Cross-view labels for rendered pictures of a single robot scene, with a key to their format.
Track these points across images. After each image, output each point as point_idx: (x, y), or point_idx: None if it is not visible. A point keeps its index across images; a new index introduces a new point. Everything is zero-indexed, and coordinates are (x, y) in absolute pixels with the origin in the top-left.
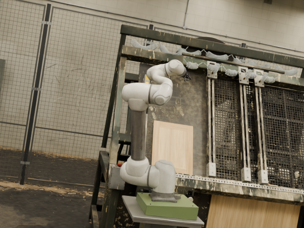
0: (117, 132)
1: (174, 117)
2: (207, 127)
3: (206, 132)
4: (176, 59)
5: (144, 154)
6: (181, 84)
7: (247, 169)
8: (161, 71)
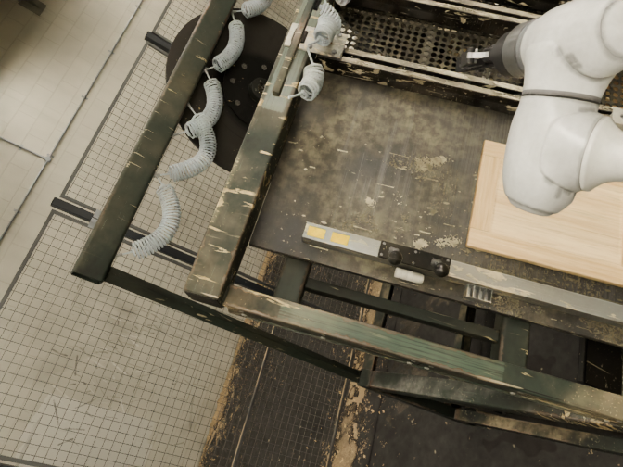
0: (526, 375)
1: (451, 183)
2: (496, 101)
3: (505, 108)
4: (595, 4)
5: None
6: (339, 140)
7: None
8: (608, 121)
